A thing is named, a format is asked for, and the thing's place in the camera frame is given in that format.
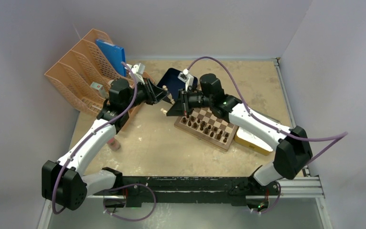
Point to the orange plastic file organizer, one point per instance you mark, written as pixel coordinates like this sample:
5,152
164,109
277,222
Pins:
81,66

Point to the row of dark chess pieces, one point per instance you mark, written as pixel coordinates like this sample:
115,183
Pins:
206,128

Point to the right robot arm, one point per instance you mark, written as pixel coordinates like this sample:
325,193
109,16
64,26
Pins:
291,154

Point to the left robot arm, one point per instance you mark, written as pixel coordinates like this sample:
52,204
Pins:
63,181

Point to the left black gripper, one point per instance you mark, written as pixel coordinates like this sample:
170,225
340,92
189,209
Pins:
154,94

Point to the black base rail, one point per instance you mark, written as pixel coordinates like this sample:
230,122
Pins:
236,191

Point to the pink capped bottle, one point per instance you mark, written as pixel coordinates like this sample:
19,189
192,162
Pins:
113,144

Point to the wooden chess board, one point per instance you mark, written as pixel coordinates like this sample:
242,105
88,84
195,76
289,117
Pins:
208,128

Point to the blue folder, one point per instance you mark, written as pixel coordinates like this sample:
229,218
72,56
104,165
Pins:
114,54

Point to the small grey box in organizer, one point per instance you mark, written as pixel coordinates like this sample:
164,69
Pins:
99,89

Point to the dark blue tray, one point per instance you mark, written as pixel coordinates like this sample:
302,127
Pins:
172,82

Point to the metal tin box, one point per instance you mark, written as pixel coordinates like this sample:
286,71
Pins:
252,142

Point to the aluminium frame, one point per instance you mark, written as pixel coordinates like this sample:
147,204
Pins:
300,187

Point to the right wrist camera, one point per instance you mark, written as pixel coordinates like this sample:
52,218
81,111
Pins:
186,77

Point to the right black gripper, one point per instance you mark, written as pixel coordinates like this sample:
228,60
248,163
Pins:
182,108

